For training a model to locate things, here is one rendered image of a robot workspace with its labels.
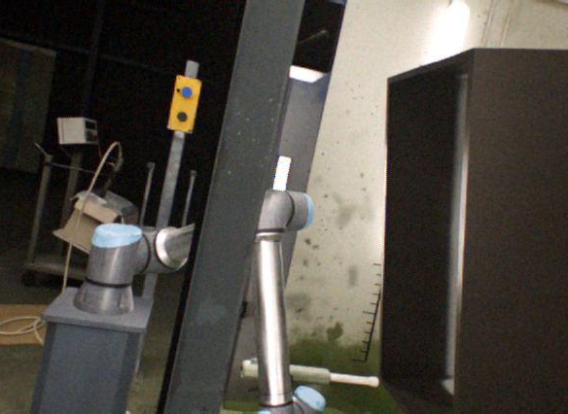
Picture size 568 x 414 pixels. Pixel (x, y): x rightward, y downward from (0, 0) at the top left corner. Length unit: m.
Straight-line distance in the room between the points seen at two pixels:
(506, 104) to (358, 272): 1.33
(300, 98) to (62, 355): 1.48
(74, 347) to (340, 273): 1.34
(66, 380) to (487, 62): 1.54
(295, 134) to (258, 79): 1.98
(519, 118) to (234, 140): 1.17
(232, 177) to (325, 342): 2.23
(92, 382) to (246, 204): 1.38
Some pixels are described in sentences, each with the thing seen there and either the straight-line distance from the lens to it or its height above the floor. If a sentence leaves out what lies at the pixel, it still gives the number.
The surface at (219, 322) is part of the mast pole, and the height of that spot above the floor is 1.07.
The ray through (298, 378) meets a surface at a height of 0.53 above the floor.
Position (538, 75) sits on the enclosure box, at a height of 1.60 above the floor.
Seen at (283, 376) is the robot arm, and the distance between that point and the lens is 1.39.
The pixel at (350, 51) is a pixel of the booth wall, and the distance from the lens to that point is 2.54.
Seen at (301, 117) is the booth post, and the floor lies 1.47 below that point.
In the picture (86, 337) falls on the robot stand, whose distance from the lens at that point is 1.74.
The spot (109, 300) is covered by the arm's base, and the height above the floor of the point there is 0.69.
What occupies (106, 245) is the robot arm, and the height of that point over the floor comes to 0.86.
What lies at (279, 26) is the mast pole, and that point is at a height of 1.34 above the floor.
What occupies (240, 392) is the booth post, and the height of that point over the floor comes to 0.10.
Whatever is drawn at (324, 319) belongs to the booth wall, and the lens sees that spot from 2.61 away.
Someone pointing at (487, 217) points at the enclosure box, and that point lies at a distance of 1.52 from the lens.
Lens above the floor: 1.22
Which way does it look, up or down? 4 degrees down
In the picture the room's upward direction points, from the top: 12 degrees clockwise
